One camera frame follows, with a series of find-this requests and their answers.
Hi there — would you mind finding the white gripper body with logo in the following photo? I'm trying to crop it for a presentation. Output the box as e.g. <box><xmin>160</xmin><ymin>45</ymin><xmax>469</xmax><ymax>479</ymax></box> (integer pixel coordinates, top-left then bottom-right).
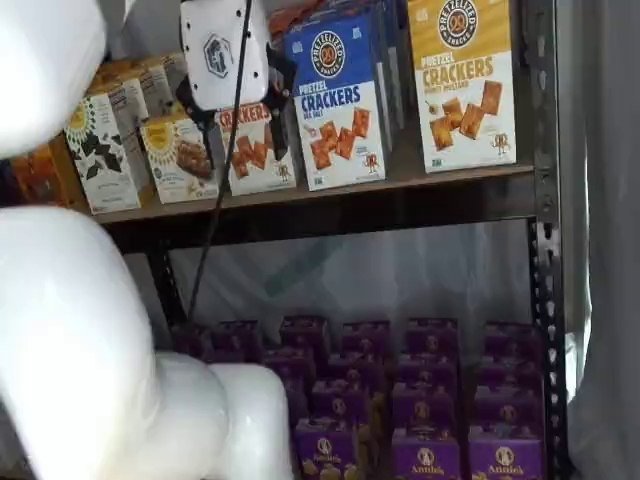
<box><xmin>179</xmin><ymin>0</ymin><xmax>272</xmax><ymax>111</ymax></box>

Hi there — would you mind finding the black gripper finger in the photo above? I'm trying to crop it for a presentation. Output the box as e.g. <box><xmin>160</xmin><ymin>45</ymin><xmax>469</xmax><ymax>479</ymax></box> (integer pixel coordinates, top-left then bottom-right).
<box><xmin>174</xmin><ymin>78</ymin><xmax>218</xmax><ymax>171</ymax></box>
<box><xmin>262</xmin><ymin>43</ymin><xmax>297</xmax><ymax>162</ymax></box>

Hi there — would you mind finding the blue pretzel crackers box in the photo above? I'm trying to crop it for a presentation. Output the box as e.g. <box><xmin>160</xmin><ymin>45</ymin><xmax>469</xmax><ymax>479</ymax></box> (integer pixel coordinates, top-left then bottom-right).
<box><xmin>283</xmin><ymin>9</ymin><xmax>389</xmax><ymax>193</ymax></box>
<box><xmin>344</xmin><ymin>0</ymin><xmax>407</xmax><ymax>150</ymax></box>

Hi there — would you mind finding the Simple Mills almond bars box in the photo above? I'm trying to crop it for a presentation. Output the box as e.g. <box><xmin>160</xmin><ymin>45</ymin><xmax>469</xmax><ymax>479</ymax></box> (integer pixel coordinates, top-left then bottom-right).
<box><xmin>139</xmin><ymin>112</ymin><xmax>222</xmax><ymax>206</ymax></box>

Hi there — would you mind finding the Simple Mills sweet thins box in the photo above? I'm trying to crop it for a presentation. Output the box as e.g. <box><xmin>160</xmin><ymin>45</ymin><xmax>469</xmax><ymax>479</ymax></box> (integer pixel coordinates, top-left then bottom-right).
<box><xmin>64</xmin><ymin>92</ymin><xmax>156</xmax><ymax>212</ymax></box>
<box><xmin>134</xmin><ymin>62</ymin><xmax>174</xmax><ymax>114</ymax></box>
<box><xmin>159</xmin><ymin>52</ymin><xmax>190</xmax><ymax>101</ymax></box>
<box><xmin>94</xmin><ymin>74</ymin><xmax>151</xmax><ymax>124</ymax></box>

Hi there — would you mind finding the orange pretzel crackers box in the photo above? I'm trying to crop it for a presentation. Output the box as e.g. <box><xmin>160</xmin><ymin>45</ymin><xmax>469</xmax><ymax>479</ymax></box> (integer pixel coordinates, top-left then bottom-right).
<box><xmin>267</xmin><ymin>3</ymin><xmax>302</xmax><ymax>39</ymax></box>
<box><xmin>214</xmin><ymin>102</ymin><xmax>299</xmax><ymax>198</ymax></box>

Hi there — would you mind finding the wooden shelf board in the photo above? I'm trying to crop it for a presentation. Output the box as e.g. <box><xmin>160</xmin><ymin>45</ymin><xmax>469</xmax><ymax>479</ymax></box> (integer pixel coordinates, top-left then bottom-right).
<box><xmin>92</xmin><ymin>162</ymin><xmax>536</xmax><ymax>224</ymax></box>

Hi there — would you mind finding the orange yellow snack box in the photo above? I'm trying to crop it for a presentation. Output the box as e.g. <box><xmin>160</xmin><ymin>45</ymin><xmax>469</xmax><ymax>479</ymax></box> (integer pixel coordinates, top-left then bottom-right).
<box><xmin>9</xmin><ymin>144</ymin><xmax>84</xmax><ymax>209</ymax></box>

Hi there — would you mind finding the yellow pretzel crackers box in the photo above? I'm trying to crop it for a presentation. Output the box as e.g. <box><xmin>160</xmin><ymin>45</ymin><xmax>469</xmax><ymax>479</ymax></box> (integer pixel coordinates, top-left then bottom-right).
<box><xmin>407</xmin><ymin>0</ymin><xmax>519</xmax><ymax>175</ymax></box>

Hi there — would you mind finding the black metal shelving rack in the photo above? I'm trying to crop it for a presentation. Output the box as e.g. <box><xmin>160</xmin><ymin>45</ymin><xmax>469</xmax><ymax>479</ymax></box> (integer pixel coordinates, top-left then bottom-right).
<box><xmin>94</xmin><ymin>0</ymin><xmax>569</xmax><ymax>480</ymax></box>

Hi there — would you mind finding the grey fabric curtain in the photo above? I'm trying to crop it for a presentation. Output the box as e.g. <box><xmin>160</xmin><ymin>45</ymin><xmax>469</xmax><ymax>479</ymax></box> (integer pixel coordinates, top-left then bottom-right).
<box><xmin>552</xmin><ymin>0</ymin><xmax>640</xmax><ymax>480</ymax></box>

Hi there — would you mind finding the thin black cable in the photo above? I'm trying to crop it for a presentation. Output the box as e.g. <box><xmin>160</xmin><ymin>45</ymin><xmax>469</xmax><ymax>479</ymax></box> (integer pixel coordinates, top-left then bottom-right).
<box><xmin>185</xmin><ymin>0</ymin><xmax>254</xmax><ymax>326</ymax></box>

